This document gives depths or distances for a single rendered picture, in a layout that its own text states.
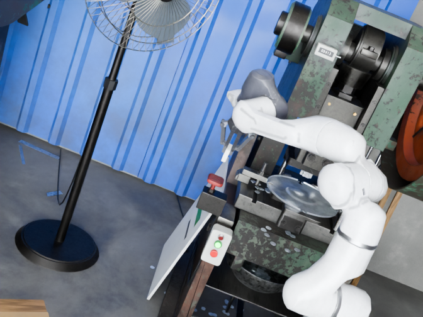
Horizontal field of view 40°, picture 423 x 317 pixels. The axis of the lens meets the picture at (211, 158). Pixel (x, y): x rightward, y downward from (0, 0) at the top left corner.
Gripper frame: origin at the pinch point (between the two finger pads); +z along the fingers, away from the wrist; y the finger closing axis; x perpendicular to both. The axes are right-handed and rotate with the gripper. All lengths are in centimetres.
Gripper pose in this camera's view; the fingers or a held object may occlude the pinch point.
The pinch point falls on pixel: (226, 153)
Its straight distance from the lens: 209.5
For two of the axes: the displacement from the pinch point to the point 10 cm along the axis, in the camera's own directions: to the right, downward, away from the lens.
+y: 9.2, 3.9, 0.2
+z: -2.8, 6.4, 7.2
